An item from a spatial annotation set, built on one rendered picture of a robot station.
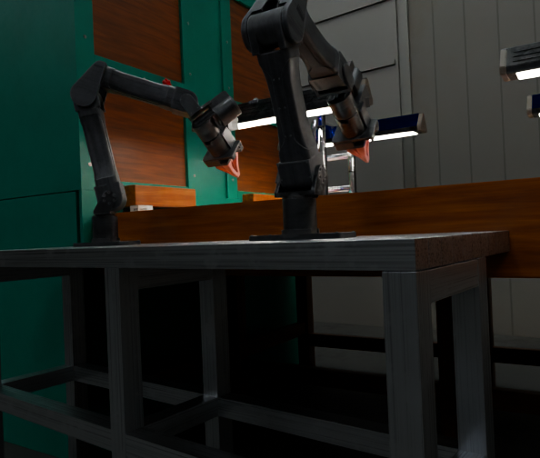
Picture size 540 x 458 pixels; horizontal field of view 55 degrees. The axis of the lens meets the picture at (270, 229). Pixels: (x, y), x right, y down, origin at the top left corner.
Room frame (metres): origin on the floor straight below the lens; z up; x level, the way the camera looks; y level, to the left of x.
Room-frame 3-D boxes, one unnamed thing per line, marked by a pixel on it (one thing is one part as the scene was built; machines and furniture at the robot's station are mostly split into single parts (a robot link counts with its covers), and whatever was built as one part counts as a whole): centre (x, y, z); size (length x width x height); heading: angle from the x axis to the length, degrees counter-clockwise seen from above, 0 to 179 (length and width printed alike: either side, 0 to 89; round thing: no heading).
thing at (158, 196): (1.82, 0.37, 0.83); 0.30 x 0.06 x 0.07; 148
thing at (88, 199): (2.29, 0.43, 0.42); 1.36 x 0.55 x 0.84; 148
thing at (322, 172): (0.97, -0.06, 0.77); 0.09 x 0.06 x 0.06; 60
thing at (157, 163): (2.29, 0.43, 1.32); 1.36 x 0.55 x 0.95; 148
